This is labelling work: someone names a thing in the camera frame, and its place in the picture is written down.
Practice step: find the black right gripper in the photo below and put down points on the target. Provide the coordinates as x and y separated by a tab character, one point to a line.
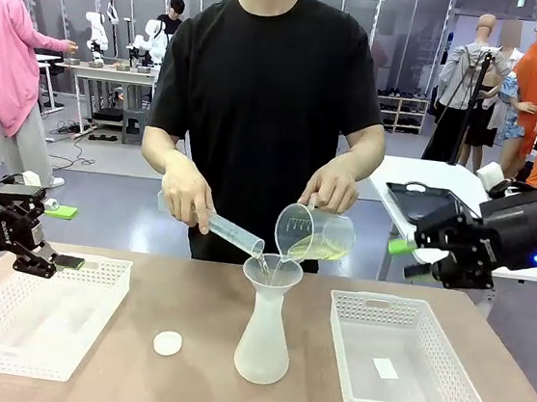
511	238

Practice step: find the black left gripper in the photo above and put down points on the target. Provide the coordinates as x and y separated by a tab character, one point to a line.
3	229

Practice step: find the clear plastic measuring cup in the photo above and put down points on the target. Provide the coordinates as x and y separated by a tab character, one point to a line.
323	231

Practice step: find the translucent plastic funnel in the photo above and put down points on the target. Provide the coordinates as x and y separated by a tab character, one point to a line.
272	274

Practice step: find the white round flask cap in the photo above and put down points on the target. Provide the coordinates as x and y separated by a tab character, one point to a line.
167	344

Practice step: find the clear plastic graduated cylinder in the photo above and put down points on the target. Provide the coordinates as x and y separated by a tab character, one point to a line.
235	233

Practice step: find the translucent plastic conical flask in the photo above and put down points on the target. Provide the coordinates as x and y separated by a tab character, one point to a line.
262	350

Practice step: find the person's right forearm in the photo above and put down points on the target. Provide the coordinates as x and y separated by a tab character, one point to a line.
162	150

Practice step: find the person's left forearm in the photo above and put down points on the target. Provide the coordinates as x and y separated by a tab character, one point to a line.
357	148

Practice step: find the person's left hand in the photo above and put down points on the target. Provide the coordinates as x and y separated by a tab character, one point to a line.
335	187

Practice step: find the person's right hand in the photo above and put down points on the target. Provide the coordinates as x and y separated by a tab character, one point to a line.
187	192

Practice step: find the black plastic tray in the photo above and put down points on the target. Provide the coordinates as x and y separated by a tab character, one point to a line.
423	201

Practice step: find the white side table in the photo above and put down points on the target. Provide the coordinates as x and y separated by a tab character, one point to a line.
427	173

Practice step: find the white paper label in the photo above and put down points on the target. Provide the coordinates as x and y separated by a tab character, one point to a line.
385	369

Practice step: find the grey plastic step stool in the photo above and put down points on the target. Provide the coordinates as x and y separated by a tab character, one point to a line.
134	122

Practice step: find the wooden shoe rack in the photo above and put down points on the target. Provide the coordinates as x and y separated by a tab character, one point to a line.
404	114

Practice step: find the mannequin in black skirt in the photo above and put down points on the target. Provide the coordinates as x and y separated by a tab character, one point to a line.
481	123

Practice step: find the white robot workbench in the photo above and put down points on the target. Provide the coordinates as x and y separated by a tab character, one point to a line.
108	73

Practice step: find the blue floral garment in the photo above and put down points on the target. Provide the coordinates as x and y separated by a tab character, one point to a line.
511	117

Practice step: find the person in pink top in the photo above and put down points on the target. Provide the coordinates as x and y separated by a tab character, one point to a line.
8	60

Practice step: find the mannequin in grey shirt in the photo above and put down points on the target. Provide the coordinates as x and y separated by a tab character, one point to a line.
462	77

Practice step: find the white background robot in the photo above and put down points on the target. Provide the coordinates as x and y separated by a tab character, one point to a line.
97	36
156	43

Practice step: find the mannequin in orange dress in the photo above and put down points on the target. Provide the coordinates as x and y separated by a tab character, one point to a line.
533	95

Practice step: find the person in black t-shirt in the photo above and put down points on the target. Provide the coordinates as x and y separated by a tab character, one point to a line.
266	89

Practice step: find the background person in black shirt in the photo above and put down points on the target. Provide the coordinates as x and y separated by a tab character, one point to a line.
168	22

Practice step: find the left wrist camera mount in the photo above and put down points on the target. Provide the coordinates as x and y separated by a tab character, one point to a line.
19	192

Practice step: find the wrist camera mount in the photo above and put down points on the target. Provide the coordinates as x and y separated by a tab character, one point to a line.
492	175
19	192

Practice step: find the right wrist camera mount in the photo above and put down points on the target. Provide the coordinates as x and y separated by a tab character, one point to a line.
492	175

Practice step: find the black camera tripod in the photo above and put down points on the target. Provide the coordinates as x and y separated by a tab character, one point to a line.
475	89

